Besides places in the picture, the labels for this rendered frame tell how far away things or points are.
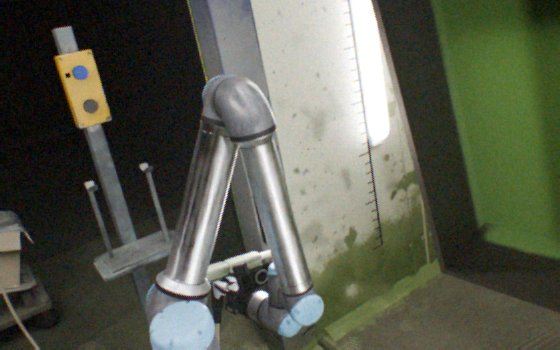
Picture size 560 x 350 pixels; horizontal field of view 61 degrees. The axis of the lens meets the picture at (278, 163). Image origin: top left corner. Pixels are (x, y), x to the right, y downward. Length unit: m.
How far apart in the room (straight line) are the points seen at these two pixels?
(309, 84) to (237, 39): 0.38
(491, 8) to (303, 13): 0.73
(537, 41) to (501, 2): 0.17
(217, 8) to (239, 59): 0.20
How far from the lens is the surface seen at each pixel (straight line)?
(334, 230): 2.28
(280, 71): 1.98
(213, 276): 1.66
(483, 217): 2.24
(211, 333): 1.20
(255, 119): 1.09
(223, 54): 1.85
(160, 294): 1.33
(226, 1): 1.88
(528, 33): 1.75
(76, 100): 1.84
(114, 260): 1.91
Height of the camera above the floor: 1.55
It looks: 17 degrees down
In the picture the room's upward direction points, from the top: 11 degrees counter-clockwise
